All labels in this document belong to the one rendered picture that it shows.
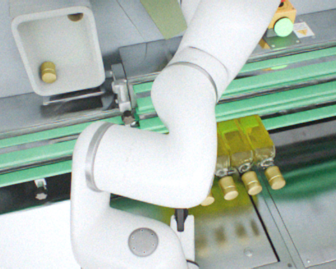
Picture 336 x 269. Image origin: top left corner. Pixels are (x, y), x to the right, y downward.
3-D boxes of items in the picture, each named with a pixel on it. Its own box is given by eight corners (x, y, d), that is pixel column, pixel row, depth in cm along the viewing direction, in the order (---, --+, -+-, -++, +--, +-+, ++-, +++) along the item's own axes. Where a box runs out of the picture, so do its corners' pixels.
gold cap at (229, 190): (217, 186, 103) (223, 202, 100) (218, 177, 101) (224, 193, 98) (232, 183, 104) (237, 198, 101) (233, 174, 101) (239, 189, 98)
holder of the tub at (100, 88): (40, 89, 116) (41, 109, 111) (8, -3, 95) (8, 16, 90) (104, 77, 118) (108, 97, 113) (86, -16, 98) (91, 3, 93)
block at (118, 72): (112, 92, 114) (117, 111, 110) (107, 64, 107) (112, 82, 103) (126, 89, 115) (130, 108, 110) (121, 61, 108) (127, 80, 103)
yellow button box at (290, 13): (255, 22, 117) (266, 38, 112) (259, -3, 111) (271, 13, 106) (280, 17, 118) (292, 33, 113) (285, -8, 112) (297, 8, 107)
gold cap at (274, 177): (277, 163, 102) (285, 179, 99) (278, 171, 105) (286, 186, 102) (263, 169, 102) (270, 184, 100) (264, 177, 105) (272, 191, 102)
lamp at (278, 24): (271, 33, 111) (276, 40, 109) (274, 18, 108) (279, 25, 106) (288, 30, 112) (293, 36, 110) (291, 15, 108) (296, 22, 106)
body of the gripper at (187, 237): (199, 284, 91) (198, 235, 99) (200, 262, 84) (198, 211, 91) (163, 283, 92) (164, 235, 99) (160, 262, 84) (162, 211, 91)
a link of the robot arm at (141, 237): (211, 206, 67) (123, 184, 72) (200, 126, 50) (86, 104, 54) (178, 313, 59) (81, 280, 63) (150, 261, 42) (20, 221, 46)
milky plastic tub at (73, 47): (34, 75, 112) (36, 98, 106) (7, -3, 95) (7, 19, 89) (102, 63, 114) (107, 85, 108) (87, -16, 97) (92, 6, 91)
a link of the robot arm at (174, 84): (138, 54, 57) (82, 109, 46) (240, 70, 53) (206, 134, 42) (143, 139, 65) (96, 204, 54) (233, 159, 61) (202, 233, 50)
